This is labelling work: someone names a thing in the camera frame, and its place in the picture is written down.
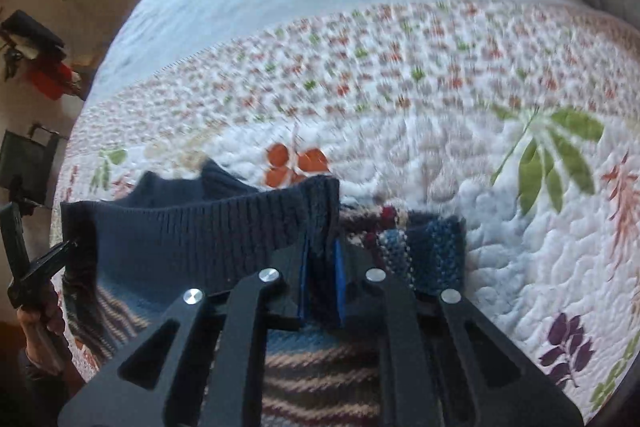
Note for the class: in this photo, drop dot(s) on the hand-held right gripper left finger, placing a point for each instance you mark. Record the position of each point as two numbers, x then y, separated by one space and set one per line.
301 287

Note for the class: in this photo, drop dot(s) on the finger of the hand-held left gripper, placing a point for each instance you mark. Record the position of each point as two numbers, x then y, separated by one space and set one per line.
50 259

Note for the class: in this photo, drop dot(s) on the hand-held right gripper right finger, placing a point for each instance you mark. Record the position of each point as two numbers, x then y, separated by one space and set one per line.
340 282

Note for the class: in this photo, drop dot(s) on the striped knit sweater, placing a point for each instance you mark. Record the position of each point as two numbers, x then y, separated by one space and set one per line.
200 237

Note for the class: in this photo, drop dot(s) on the person's left forearm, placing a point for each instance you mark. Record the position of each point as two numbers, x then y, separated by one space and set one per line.
45 397

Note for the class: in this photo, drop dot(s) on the person's left hand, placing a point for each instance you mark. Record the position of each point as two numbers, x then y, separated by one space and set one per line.
37 322

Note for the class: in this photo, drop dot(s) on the black chair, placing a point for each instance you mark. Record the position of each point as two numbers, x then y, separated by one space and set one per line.
25 157

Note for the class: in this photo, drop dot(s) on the floral quilted bedspread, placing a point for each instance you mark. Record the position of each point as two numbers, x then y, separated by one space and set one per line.
400 157

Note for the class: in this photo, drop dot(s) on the red and black bag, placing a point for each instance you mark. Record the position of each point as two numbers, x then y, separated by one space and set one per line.
30 29

